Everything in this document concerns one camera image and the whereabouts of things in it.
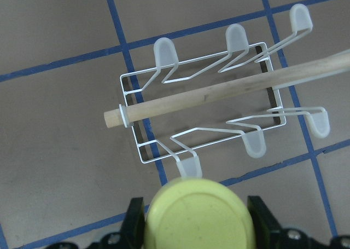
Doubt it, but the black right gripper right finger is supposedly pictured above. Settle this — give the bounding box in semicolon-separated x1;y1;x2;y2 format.
247;195;282;249

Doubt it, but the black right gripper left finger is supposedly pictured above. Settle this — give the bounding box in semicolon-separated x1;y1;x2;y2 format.
117;197;145;248

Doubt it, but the yellow ikea cup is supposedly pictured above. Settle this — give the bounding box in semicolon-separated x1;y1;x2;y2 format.
143;178;256;248

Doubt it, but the white wire cup rack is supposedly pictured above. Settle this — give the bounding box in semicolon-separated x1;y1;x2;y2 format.
103;3;350;178

